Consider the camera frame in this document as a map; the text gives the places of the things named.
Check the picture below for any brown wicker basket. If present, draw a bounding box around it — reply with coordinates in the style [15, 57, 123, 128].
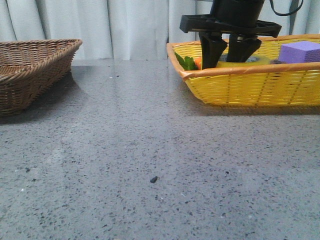
[0, 39, 83, 117]

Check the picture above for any black cable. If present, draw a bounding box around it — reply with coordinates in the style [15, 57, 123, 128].
[268, 0, 305, 16]

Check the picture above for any yellow tape roll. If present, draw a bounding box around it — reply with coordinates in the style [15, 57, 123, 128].
[216, 53, 270, 68]

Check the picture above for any purple foam block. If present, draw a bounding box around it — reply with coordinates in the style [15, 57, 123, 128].
[278, 41, 320, 64]

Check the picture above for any yellow wicker basket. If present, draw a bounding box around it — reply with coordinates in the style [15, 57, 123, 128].
[166, 41, 320, 107]

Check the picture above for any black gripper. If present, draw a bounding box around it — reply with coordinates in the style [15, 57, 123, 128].
[179, 0, 282, 69]

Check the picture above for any white curtain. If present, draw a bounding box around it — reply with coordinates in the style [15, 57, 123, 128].
[0, 0, 320, 61]

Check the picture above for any orange toy carrot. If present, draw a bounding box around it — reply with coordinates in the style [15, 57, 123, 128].
[174, 52, 202, 71]

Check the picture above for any brown object in basket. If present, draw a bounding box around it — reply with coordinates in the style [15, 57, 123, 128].
[269, 59, 286, 65]

